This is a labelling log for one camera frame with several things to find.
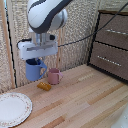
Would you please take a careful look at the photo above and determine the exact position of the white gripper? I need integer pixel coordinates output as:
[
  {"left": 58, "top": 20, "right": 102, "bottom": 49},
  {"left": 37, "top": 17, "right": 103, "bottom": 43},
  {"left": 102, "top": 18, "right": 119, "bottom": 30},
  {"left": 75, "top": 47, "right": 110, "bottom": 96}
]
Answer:
[{"left": 17, "top": 34, "right": 59, "bottom": 62}]

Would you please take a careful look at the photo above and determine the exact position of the blue mug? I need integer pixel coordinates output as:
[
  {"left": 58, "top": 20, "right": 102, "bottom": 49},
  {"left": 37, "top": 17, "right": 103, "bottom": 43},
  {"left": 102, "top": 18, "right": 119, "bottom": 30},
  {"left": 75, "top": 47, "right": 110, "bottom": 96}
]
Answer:
[{"left": 25, "top": 58, "right": 48, "bottom": 83}]

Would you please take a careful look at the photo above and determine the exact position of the pink mug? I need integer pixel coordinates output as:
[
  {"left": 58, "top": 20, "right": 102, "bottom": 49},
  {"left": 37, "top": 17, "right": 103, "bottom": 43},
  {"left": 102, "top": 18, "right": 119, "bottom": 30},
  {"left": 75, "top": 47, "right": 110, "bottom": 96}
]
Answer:
[{"left": 47, "top": 67, "right": 64, "bottom": 86}]

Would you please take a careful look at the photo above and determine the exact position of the yellow sponge block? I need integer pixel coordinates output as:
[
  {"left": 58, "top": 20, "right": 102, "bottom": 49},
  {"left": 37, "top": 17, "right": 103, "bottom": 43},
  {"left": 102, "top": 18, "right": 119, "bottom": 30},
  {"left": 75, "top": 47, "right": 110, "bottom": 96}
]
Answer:
[{"left": 36, "top": 82, "right": 53, "bottom": 92}]

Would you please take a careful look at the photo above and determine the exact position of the woven bamboo screen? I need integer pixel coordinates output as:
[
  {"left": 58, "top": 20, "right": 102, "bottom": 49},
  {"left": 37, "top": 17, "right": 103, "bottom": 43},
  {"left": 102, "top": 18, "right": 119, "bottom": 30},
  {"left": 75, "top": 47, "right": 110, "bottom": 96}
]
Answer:
[{"left": 6, "top": 0, "right": 101, "bottom": 88}]

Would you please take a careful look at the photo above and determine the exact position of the white floral plate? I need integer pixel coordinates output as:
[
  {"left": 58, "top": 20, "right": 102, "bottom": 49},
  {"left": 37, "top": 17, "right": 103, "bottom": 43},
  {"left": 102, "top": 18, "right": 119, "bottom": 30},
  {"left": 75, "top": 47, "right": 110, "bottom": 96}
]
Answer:
[{"left": 0, "top": 92, "right": 34, "bottom": 128}]

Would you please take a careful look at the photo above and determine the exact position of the brown drawer cabinet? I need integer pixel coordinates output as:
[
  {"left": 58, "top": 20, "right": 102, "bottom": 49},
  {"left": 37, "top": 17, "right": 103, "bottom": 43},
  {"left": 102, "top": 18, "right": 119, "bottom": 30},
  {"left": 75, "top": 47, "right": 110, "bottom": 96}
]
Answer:
[{"left": 87, "top": 9, "right": 128, "bottom": 84}]

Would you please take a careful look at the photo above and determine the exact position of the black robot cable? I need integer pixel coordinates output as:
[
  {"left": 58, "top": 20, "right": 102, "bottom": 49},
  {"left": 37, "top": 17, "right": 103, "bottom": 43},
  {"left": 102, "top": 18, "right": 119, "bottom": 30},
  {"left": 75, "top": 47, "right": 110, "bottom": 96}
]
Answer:
[{"left": 16, "top": 3, "right": 128, "bottom": 48}]

